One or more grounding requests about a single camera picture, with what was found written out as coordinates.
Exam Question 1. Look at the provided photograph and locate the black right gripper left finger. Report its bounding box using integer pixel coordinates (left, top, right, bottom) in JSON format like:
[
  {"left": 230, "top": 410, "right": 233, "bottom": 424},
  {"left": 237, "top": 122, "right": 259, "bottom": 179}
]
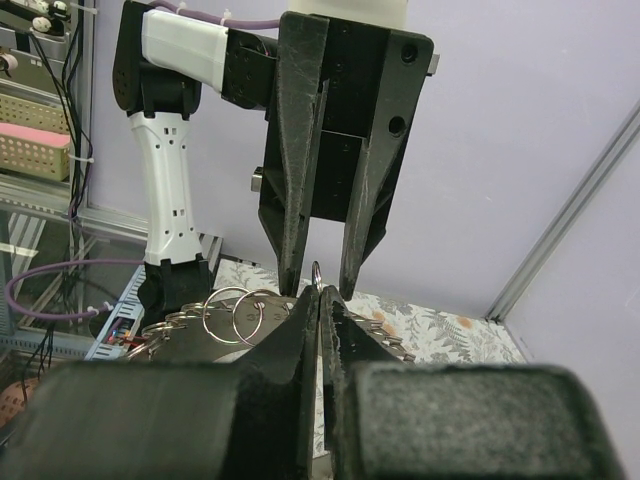
[{"left": 1, "top": 287, "right": 319, "bottom": 479}]

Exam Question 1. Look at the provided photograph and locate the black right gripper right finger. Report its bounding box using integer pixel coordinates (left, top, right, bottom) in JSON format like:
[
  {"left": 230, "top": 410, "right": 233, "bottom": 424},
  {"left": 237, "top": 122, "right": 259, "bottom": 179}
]
[{"left": 319, "top": 286, "right": 625, "bottom": 479}]

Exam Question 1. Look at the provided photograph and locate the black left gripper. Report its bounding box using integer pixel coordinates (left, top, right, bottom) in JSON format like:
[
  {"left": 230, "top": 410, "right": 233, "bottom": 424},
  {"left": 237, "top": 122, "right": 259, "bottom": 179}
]
[{"left": 248, "top": 11, "right": 433, "bottom": 300}]

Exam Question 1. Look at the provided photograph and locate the large metal keyring disc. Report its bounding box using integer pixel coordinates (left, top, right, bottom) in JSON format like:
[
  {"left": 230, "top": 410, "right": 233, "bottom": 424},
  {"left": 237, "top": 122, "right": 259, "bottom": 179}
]
[{"left": 124, "top": 259, "right": 416, "bottom": 369}]

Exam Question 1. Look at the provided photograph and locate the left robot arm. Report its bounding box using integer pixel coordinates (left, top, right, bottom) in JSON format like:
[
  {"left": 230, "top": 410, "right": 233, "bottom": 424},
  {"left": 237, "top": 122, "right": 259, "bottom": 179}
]
[{"left": 112, "top": 1, "right": 438, "bottom": 326}]

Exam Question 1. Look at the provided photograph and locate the perforated beige box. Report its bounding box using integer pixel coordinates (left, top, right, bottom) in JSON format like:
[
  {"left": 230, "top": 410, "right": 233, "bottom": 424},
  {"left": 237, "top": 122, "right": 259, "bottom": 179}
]
[{"left": 1, "top": 94, "right": 71, "bottom": 181}]

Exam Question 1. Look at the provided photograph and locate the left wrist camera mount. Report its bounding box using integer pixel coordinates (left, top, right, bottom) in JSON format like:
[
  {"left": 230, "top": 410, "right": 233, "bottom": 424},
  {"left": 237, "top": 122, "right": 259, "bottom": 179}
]
[{"left": 287, "top": 0, "right": 409, "bottom": 30}]

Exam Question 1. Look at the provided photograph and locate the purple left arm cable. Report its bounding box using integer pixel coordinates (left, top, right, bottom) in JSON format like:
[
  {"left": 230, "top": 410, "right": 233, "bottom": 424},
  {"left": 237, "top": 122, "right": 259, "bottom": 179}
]
[{"left": 4, "top": 258, "right": 146, "bottom": 319}]

